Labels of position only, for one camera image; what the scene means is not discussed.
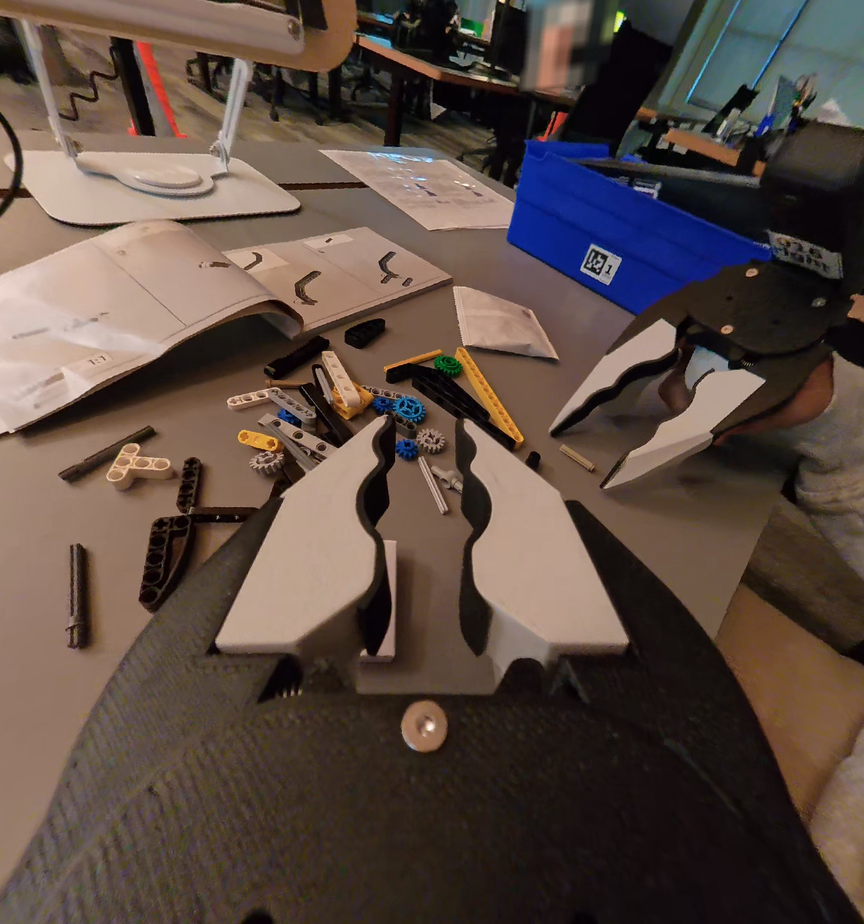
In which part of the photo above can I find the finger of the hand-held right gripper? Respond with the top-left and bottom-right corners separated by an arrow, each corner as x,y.
601,368 -> 766,491
551,318 -> 683,438

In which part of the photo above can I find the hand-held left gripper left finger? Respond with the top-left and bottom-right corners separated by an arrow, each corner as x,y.
215,415 -> 398,687

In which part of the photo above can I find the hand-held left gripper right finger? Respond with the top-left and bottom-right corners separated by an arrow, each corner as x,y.
455,417 -> 631,687

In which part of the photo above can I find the pile of lego pieces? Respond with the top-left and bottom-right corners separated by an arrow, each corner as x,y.
227,346 -> 527,517

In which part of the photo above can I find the person's right forearm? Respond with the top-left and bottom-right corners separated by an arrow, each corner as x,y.
793,346 -> 864,651

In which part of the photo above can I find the white t-shaped lego piece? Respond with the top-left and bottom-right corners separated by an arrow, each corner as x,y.
107,442 -> 175,492

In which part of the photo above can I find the black lego connector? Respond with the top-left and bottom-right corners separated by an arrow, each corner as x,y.
263,336 -> 330,378

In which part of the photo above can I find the black long lego axle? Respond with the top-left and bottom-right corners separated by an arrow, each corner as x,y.
58,426 -> 157,483

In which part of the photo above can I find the black lego axle with stop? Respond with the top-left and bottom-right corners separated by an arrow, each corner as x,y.
65,543 -> 90,649

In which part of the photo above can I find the lego instruction booklet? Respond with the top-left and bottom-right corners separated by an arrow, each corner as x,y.
0,220 -> 453,441

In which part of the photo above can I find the person's right hand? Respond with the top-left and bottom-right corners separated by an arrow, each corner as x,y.
717,350 -> 837,445

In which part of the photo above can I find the white plastic bag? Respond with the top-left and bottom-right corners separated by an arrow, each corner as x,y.
452,286 -> 559,359

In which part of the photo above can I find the blue plastic bin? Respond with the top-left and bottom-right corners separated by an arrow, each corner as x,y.
507,139 -> 772,315

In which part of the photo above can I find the cluttered wooden desk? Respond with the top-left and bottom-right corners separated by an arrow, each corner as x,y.
637,72 -> 837,178

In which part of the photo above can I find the printed paper sheet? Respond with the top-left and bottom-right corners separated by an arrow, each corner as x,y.
320,148 -> 516,232

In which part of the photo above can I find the person's beige trouser leg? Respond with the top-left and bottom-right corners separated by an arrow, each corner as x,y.
713,583 -> 864,820

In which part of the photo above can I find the background wooden desk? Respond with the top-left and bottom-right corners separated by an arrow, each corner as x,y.
356,32 -> 584,149

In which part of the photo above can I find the person's white sweater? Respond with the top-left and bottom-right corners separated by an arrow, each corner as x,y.
811,704 -> 864,892

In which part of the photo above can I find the white book stand wooden board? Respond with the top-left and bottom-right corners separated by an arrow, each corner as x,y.
0,0 -> 361,226

